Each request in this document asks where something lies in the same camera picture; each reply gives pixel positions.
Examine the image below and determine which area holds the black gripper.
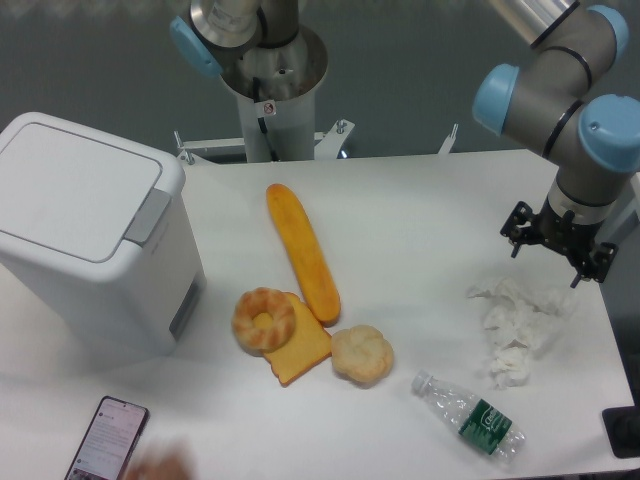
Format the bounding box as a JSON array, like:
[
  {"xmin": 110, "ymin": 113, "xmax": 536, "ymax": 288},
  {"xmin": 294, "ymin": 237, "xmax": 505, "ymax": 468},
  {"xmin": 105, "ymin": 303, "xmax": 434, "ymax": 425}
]
[{"xmin": 500, "ymin": 192, "xmax": 618, "ymax": 288}]

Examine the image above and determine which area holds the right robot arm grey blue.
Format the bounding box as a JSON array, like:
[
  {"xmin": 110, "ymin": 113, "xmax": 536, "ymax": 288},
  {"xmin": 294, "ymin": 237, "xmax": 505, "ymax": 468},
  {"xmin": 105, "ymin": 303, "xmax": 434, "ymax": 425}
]
[{"xmin": 472, "ymin": 1, "xmax": 639, "ymax": 256}]

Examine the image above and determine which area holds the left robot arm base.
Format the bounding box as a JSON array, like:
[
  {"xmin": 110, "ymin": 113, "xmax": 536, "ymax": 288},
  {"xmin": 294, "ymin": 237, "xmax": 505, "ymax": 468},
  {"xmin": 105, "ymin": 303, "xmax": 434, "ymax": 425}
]
[{"xmin": 169, "ymin": 0, "xmax": 328, "ymax": 102}]

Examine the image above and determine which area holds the white trash can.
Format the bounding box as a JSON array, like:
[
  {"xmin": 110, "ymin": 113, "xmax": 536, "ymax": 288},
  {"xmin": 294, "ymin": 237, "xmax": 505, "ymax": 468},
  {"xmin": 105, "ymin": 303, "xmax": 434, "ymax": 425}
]
[{"xmin": 1, "ymin": 112, "xmax": 206, "ymax": 355}]

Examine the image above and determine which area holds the blurred human hand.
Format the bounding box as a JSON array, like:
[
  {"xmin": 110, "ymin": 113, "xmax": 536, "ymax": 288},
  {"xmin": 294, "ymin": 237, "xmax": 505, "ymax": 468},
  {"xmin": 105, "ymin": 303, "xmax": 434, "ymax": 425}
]
[{"xmin": 123, "ymin": 440, "xmax": 196, "ymax": 480}]

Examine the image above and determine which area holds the crumpled white tissue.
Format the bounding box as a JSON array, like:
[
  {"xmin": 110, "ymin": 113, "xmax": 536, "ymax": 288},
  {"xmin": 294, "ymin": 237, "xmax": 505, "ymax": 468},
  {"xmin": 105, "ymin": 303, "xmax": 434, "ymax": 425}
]
[{"xmin": 467, "ymin": 277, "xmax": 577, "ymax": 390}]

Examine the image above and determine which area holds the black object at table edge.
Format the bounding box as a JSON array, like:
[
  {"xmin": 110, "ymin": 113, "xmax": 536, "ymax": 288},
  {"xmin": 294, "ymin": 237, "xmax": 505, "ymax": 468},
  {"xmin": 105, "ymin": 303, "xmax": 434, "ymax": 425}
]
[{"xmin": 602, "ymin": 406, "xmax": 639, "ymax": 459}]

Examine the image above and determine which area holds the clear plastic water bottle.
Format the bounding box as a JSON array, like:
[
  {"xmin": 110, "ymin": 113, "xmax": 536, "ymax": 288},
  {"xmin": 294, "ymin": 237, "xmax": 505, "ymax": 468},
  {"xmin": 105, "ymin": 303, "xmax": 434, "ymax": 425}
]
[{"xmin": 411, "ymin": 370, "xmax": 526, "ymax": 463}]

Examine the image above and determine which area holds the round white bread roll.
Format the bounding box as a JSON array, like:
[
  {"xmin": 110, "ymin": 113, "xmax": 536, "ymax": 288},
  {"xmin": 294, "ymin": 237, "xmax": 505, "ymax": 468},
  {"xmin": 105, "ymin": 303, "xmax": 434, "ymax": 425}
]
[{"xmin": 330, "ymin": 325, "xmax": 395, "ymax": 384}]

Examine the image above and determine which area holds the long orange baguette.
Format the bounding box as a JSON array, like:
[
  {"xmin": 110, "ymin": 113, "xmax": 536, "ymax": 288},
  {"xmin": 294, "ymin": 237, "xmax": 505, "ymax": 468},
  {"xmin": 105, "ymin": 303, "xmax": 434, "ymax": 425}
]
[{"xmin": 266, "ymin": 184, "xmax": 341, "ymax": 325}]

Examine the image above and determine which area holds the toast slice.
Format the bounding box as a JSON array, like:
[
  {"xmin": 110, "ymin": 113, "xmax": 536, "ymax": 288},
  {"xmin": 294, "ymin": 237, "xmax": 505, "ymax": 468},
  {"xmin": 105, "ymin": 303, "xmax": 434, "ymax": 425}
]
[{"xmin": 263, "ymin": 292, "xmax": 331, "ymax": 387}]

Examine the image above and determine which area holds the smartphone with lit screen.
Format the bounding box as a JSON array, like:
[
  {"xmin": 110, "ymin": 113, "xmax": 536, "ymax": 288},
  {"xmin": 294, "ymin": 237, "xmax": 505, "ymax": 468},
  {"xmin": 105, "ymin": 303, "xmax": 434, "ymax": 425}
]
[{"xmin": 65, "ymin": 396, "xmax": 150, "ymax": 480}]

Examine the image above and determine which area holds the white metal mounting frame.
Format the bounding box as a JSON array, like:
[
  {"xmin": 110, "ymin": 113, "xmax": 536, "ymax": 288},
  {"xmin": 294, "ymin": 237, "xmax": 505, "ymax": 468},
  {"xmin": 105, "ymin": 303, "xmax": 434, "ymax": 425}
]
[{"xmin": 172, "ymin": 118, "xmax": 460, "ymax": 165}]

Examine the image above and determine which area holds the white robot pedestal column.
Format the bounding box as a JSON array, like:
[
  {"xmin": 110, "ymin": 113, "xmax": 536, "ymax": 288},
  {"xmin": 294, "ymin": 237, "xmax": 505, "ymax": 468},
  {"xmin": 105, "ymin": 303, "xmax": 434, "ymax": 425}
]
[{"xmin": 235, "ymin": 92, "xmax": 315, "ymax": 163}]

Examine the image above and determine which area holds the ring-shaped twisted bread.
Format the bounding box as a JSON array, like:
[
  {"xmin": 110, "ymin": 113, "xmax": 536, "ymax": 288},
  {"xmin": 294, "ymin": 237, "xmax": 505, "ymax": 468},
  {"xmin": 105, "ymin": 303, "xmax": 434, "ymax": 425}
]
[{"xmin": 231, "ymin": 287, "xmax": 296, "ymax": 352}]

